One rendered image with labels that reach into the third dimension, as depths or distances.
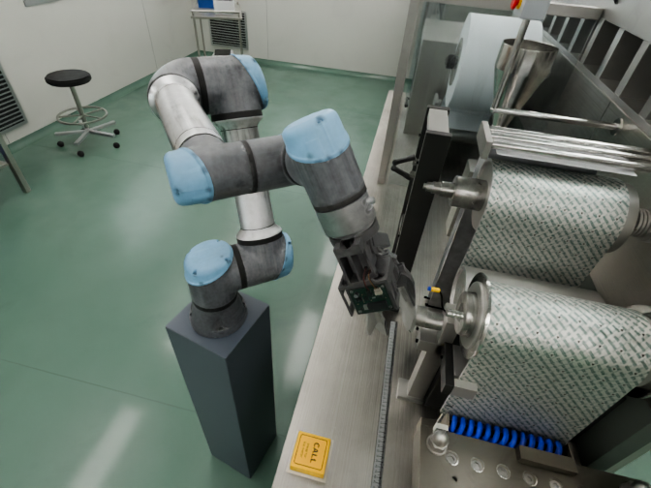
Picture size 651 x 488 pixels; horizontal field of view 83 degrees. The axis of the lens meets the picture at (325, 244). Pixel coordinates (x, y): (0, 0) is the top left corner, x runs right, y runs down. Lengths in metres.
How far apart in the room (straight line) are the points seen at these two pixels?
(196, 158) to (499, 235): 0.57
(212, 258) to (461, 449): 0.64
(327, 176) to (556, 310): 0.41
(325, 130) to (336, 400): 0.66
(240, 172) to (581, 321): 0.54
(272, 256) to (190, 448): 1.17
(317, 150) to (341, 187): 0.05
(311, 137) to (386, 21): 5.63
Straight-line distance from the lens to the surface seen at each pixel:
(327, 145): 0.44
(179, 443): 1.92
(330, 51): 6.23
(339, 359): 0.99
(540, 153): 0.79
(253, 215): 0.90
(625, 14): 1.38
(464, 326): 0.65
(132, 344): 2.26
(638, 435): 0.93
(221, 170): 0.51
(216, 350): 1.01
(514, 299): 0.65
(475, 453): 0.81
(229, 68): 0.88
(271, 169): 0.52
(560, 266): 0.87
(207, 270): 0.88
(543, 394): 0.76
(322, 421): 0.91
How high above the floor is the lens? 1.74
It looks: 41 degrees down
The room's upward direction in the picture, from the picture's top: 5 degrees clockwise
